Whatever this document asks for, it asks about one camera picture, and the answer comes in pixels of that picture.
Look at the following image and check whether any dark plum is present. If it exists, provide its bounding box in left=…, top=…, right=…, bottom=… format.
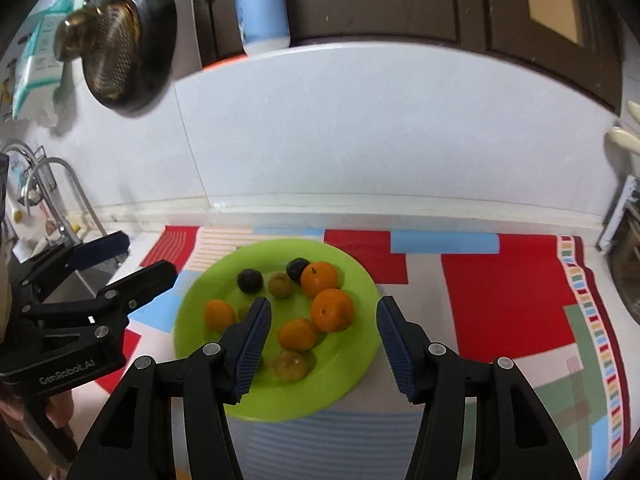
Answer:
left=236, top=269, right=264, bottom=295
left=286, top=258, right=310, bottom=284

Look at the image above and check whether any green lime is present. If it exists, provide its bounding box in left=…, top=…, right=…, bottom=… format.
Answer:
left=268, top=272, right=293, bottom=299
left=238, top=301, right=252, bottom=322

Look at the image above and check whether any brown kiwi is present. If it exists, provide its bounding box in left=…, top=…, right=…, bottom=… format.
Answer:
left=271, top=350, right=309, bottom=382

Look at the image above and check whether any large orange with stem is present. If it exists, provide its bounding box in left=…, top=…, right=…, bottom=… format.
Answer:
left=310, top=288, right=355, bottom=334

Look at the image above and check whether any steel kitchen sink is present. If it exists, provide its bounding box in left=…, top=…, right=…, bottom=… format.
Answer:
left=44, top=243, right=129, bottom=304

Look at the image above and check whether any chrome kitchen faucet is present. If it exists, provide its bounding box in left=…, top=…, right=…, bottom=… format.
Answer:
left=18, top=156, right=134, bottom=243

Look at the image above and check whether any person's left hand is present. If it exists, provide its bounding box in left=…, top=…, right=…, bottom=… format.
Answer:
left=0, top=387, right=75, bottom=440

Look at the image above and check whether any colourful patterned table mat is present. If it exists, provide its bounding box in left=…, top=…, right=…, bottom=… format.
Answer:
left=70, top=228, right=639, bottom=479

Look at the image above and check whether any green plate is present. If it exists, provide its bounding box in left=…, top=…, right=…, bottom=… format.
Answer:
left=172, top=237, right=382, bottom=423

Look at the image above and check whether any teal tissue package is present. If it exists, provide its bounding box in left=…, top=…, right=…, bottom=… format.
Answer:
left=12, top=0, right=74, bottom=128

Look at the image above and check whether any steel pot under rack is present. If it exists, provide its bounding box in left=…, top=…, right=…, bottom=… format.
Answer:
left=608, top=218, right=640, bottom=323

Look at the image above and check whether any bronze perforated strainer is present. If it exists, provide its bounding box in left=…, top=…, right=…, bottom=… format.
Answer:
left=54, top=1, right=141, bottom=106

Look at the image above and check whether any white dish rack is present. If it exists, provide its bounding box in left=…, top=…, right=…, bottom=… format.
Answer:
left=597, top=174, right=639, bottom=254

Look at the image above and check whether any blue white pump bottle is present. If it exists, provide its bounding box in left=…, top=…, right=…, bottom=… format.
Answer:
left=234, top=0, right=291, bottom=56

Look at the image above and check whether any wire sponge basket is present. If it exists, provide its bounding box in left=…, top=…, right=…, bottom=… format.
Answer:
left=8, top=145, right=59, bottom=208

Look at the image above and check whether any cream handled saucepan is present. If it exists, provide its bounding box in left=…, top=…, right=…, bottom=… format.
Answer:
left=606, top=101, right=640, bottom=155

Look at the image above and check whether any dark wooden window frame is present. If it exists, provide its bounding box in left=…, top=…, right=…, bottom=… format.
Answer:
left=188, top=0, right=624, bottom=114

